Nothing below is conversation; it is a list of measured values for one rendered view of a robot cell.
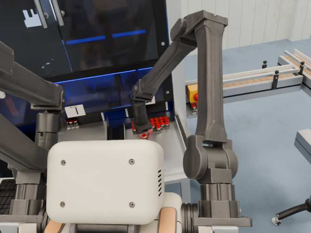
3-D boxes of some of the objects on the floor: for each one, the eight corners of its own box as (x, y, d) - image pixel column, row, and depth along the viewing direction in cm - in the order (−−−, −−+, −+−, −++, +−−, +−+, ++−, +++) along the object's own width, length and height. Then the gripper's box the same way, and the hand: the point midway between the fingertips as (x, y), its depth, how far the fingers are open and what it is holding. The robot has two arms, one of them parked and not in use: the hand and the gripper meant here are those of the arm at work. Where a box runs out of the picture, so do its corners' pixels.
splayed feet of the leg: (269, 217, 184) (271, 205, 175) (338, 204, 186) (345, 190, 178) (275, 228, 177) (278, 215, 169) (347, 214, 180) (353, 200, 172)
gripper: (128, 107, 117) (133, 135, 126) (135, 119, 109) (140, 148, 118) (143, 103, 118) (147, 131, 127) (151, 115, 110) (155, 143, 119)
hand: (144, 137), depth 122 cm, fingers open, 4 cm apart
